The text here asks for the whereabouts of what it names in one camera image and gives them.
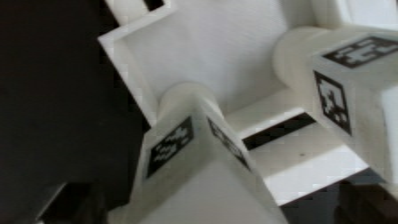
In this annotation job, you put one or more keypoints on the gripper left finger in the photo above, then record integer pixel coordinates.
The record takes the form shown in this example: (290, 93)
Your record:
(77, 205)

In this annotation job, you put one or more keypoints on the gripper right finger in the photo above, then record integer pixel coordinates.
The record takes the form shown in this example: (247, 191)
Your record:
(366, 205)

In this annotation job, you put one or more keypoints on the white chair leg block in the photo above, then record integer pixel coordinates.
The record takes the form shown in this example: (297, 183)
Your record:
(197, 183)

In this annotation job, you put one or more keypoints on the white chair leg with tag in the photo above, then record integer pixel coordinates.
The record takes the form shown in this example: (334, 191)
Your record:
(336, 65)

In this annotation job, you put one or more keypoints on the white chair seat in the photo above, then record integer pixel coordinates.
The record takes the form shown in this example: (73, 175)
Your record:
(201, 41)

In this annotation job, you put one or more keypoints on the white U-shaped fence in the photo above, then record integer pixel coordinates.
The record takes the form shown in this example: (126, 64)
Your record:
(308, 160)

